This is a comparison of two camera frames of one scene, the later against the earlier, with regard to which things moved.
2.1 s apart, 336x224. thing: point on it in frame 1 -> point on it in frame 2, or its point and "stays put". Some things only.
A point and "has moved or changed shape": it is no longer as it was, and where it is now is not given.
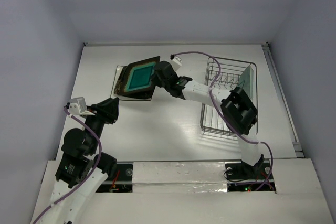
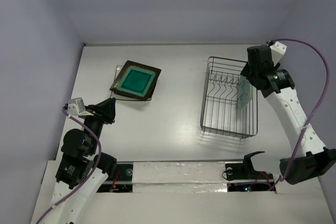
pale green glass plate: [246, 81] stays put
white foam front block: [179, 177] stays put
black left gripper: [107, 109] stays put
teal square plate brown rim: [135, 79] has moved or changed shape
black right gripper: [159, 74] -> [250, 73]
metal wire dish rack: [227, 74] stays put
